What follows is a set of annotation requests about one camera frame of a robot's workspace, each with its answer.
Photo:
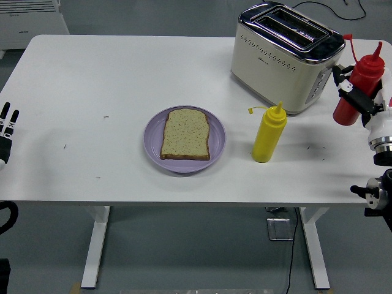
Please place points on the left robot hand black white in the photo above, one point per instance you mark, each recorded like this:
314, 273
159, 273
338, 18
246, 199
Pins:
4, 147

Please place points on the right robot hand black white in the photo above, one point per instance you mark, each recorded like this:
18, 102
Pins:
381, 122

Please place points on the red squeeze bottle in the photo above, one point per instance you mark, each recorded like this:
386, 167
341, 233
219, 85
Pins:
366, 73

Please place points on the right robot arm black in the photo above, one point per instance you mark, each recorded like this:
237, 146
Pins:
378, 191

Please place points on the bread slice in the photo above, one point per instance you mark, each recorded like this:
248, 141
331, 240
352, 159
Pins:
186, 134

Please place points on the black table control panel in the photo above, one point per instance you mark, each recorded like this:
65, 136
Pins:
372, 212

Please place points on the yellow squeeze bottle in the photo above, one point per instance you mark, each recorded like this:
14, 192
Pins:
268, 137

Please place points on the cream chrome toaster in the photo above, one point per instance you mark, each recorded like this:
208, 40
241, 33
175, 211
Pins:
275, 67

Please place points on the white heater unit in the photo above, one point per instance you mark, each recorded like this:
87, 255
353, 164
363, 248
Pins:
27, 24

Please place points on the white table leg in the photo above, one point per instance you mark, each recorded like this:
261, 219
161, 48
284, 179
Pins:
96, 245
315, 245

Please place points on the metal floor socket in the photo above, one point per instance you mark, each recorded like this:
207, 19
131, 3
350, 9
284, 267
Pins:
279, 229

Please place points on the purple round plate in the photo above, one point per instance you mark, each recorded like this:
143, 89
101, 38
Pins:
217, 137

